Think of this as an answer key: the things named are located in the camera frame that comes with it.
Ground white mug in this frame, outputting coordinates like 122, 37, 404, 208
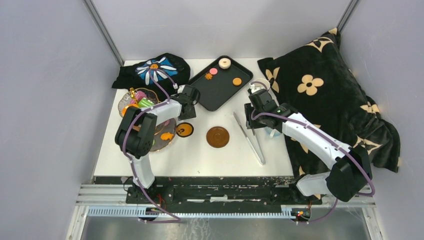
265, 127, 282, 139

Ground green cake slice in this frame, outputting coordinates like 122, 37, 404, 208
137, 97, 155, 108

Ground orange fish cookie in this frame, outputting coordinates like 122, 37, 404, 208
160, 132, 175, 141

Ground metal tongs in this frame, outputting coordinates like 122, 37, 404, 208
233, 111, 266, 166

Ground orange donut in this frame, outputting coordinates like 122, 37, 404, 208
120, 103, 139, 117

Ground black paper cup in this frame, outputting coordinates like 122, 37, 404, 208
250, 78, 271, 91

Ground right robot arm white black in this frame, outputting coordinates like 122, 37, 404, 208
245, 87, 376, 202

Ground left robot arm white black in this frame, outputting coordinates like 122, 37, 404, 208
114, 85, 200, 189

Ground orange swirl cookie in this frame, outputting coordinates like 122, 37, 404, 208
204, 73, 213, 80

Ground small orange cookie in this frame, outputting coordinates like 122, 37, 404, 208
232, 77, 242, 86

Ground black serving tray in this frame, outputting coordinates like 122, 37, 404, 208
188, 55, 254, 112

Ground black flower-print cloth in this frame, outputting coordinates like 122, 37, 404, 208
111, 53, 191, 101

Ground pink macaron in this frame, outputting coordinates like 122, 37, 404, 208
209, 68, 218, 75

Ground orange black round coaster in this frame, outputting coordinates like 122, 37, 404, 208
176, 122, 194, 138

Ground brown round coaster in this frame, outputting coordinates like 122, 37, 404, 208
206, 126, 230, 149

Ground black floral blanket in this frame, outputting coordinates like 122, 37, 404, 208
257, 28, 401, 173

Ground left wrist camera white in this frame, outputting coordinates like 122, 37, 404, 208
173, 83, 186, 95

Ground white ring donut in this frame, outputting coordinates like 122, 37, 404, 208
218, 57, 232, 70

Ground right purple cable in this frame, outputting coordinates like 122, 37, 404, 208
248, 80, 376, 224

